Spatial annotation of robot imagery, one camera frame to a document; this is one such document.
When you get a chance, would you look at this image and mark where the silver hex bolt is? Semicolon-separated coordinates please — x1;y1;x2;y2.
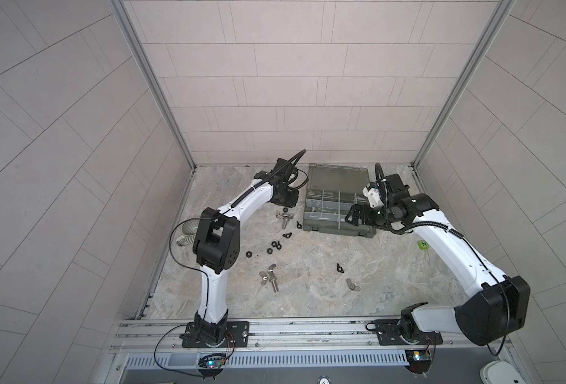
276;211;294;230

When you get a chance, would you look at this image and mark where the green plastic organizer box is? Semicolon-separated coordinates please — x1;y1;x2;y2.
302;163;377;238

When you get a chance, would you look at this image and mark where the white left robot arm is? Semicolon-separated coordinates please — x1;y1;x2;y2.
189;150;306;346

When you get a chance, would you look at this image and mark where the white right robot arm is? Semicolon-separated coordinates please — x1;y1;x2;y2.
345;165;531;347

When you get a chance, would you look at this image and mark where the silver wing nut front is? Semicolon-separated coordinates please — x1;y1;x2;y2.
346;278;361;291

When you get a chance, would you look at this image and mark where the silver wing bolt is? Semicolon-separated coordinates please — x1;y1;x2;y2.
259;263;279;293

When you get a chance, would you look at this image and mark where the right circuit board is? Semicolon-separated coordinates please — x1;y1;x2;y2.
405;349;433;374

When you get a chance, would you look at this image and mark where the circuit board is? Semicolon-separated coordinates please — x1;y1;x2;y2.
405;349;433;374
197;353;227;370

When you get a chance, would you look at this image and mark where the white round device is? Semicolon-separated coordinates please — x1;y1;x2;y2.
480;360;526;384

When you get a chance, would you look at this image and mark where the left circuit board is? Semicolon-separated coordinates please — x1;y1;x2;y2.
197;353;227;370

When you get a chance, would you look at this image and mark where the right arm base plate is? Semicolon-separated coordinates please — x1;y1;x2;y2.
364;318;443;347

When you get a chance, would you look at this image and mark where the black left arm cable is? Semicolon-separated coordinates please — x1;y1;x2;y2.
152;215;217;378

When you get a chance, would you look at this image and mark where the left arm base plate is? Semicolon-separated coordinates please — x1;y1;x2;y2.
180;319;249;348

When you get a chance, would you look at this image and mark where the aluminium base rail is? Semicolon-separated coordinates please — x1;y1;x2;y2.
104;314;512;356

